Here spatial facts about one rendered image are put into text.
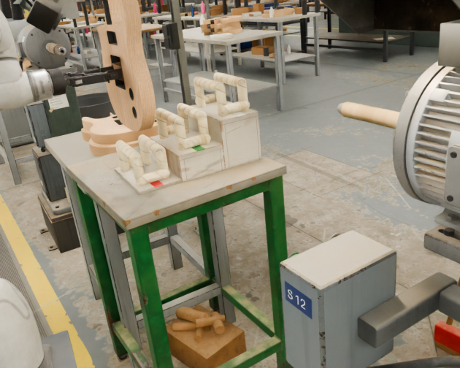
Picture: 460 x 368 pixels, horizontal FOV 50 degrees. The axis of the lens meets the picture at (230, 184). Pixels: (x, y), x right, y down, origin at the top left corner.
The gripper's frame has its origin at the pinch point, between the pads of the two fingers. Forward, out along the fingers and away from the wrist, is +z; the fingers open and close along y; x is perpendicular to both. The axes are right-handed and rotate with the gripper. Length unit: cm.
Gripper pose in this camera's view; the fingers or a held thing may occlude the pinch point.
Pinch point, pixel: (117, 71)
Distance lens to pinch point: 161.0
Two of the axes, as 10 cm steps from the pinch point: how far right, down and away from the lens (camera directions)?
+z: 8.7, -2.6, 4.2
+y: 4.8, 3.0, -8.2
